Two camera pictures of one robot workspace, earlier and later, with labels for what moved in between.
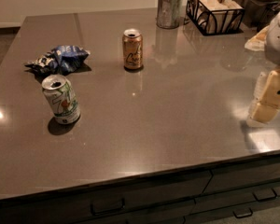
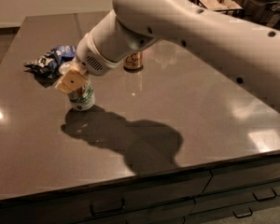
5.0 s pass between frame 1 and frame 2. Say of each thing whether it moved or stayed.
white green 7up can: moved
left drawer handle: stayed
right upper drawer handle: stayed
